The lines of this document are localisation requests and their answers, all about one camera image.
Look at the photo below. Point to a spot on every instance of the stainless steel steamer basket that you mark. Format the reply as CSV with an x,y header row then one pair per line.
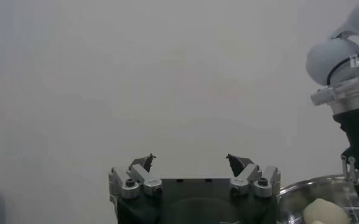
x,y
319,188

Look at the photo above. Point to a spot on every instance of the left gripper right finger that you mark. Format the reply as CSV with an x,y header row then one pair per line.
x,y
249,179

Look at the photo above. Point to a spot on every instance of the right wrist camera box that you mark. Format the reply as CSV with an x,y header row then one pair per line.
x,y
321,96

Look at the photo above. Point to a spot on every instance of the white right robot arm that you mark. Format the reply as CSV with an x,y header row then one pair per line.
x,y
328,61

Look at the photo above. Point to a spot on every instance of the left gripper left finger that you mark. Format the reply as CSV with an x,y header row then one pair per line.
x,y
136,182

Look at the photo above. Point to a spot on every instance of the white steamed baozi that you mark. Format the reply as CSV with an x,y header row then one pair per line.
x,y
325,213

